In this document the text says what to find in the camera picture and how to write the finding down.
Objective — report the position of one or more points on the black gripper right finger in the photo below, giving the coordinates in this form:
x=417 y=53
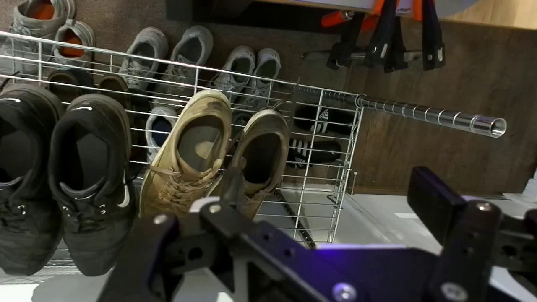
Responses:
x=474 y=236

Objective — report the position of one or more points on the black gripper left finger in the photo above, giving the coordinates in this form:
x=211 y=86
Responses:
x=253 y=261

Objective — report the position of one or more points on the tan shoe right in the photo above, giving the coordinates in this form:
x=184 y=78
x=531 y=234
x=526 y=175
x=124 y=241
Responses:
x=260 y=159

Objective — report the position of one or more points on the tan shoe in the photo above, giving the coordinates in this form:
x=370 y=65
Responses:
x=260 y=159
x=189 y=159

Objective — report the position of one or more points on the tan shoe left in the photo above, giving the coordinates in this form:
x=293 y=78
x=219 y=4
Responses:
x=189 y=159

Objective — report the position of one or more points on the blue white sneaker lower shelf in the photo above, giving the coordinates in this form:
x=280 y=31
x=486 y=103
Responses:
x=157 y=127

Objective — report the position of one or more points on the light grey sneaker left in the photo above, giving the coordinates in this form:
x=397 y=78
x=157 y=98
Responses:
x=236 y=71

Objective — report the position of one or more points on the light grey sneaker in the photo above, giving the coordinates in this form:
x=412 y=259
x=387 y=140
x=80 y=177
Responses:
x=236 y=71
x=266 y=68

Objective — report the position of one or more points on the light grey sneaker right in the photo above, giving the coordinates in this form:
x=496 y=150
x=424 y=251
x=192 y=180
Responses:
x=266 y=68

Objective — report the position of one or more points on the black sneaker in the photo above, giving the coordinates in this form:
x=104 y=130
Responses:
x=28 y=217
x=88 y=180

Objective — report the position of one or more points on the black orange clamps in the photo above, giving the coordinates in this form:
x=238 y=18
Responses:
x=375 y=36

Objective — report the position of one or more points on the grey sneaker floor right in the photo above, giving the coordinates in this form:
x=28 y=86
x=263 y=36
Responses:
x=192 y=49

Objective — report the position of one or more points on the grey sneaker floor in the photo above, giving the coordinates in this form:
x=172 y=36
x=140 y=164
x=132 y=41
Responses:
x=142 y=56
x=192 y=49

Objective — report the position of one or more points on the grey sneaker floor left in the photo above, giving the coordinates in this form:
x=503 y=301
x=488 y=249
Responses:
x=142 y=56

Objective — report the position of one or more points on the black sneaker far left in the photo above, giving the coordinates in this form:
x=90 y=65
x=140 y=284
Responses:
x=28 y=217

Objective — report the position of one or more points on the grey sneaker orange lining right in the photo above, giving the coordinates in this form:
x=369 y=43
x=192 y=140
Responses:
x=73 y=41

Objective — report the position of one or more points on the grey sneaker orange lining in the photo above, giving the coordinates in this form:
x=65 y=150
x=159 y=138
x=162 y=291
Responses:
x=73 y=41
x=41 y=18

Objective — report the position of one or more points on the grey sneaker orange lining left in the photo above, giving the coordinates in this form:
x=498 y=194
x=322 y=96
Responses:
x=41 y=18

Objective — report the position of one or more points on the white wire shoe rack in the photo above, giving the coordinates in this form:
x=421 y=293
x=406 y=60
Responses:
x=323 y=123

